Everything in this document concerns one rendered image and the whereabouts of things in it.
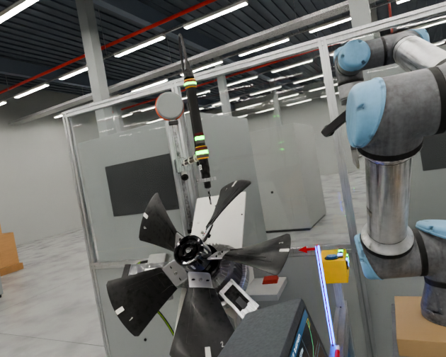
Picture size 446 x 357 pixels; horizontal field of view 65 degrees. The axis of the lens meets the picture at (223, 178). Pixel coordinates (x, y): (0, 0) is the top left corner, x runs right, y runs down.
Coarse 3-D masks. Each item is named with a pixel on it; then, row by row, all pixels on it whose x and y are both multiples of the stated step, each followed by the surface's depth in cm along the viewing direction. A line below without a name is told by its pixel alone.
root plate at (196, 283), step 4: (188, 272) 123; (192, 272) 123; (196, 272) 124; (200, 272) 125; (188, 276) 122; (192, 276) 122; (196, 276) 123; (200, 276) 124; (204, 276) 125; (208, 276) 126; (188, 280) 121; (192, 280) 121; (196, 280) 122; (204, 280) 123; (192, 284) 120; (196, 284) 121; (200, 284) 122; (204, 284) 122; (208, 284) 123
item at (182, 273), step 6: (168, 264) 128; (174, 264) 128; (168, 270) 128; (174, 270) 128; (180, 270) 129; (168, 276) 128; (174, 276) 129; (180, 276) 129; (186, 276) 129; (174, 282) 129; (180, 282) 129
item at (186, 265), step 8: (184, 240) 128; (192, 240) 127; (200, 240) 124; (176, 248) 127; (184, 248) 126; (192, 248) 125; (200, 248) 122; (208, 248) 127; (176, 256) 124; (184, 256) 123; (192, 256) 122; (200, 256) 121; (208, 256) 125; (184, 264) 121; (192, 264) 121; (200, 264) 123; (208, 264) 126; (216, 264) 129; (208, 272) 128; (216, 272) 129
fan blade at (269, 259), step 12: (276, 240) 124; (288, 240) 121; (228, 252) 124; (240, 252) 121; (252, 252) 119; (264, 252) 117; (276, 252) 115; (288, 252) 114; (252, 264) 112; (264, 264) 111; (276, 264) 110
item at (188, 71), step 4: (188, 64) 123; (188, 68) 123; (184, 72) 123; (188, 72) 122; (192, 72) 123; (184, 76) 123; (188, 76) 126; (192, 76) 126; (200, 160) 123; (204, 160) 123; (200, 164) 124; (204, 164) 123; (208, 164) 124; (200, 168) 124; (204, 168) 123; (208, 168) 124; (204, 172) 123; (208, 172) 124; (204, 176) 124; (208, 176) 124; (204, 184) 124; (208, 184) 124
